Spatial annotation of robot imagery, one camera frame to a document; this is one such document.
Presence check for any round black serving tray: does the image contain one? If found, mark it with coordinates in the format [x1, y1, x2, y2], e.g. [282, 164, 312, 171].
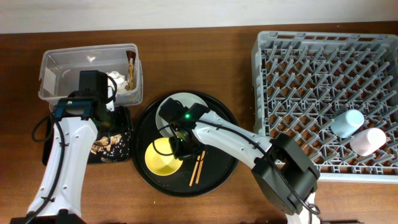
[131, 94, 238, 197]

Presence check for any brown coffee sachet wrapper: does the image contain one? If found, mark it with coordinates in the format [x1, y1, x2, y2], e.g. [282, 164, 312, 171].
[126, 50, 136, 90]

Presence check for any blue cup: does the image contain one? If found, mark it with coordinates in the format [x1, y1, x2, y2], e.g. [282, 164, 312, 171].
[330, 109, 364, 138]

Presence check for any pale green plate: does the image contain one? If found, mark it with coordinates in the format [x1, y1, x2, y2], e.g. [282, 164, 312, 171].
[155, 92, 209, 139]

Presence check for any wooden chopstick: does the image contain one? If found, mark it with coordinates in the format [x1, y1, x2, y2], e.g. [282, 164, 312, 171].
[189, 156, 201, 187]
[195, 151, 206, 184]

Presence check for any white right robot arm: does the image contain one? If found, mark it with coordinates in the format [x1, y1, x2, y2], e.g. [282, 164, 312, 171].
[157, 98, 320, 223]

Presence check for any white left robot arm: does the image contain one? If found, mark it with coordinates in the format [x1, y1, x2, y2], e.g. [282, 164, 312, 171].
[11, 70, 132, 223]

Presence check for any black rectangular waste tray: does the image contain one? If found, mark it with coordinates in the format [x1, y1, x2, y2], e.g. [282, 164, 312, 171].
[42, 105, 134, 166]

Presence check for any food scraps and rice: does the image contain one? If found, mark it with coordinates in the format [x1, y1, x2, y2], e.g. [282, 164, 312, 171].
[88, 133, 130, 164]

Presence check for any yellow bowl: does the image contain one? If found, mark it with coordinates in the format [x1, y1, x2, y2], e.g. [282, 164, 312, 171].
[144, 138, 183, 176]

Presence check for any clear plastic waste bin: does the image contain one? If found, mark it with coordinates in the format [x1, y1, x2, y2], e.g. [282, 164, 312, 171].
[39, 44, 143, 108]

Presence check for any pink cup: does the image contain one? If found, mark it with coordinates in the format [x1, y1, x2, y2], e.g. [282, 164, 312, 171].
[349, 128, 387, 156]

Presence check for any grey dishwasher rack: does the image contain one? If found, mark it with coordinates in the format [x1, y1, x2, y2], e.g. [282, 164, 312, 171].
[251, 31, 397, 184]

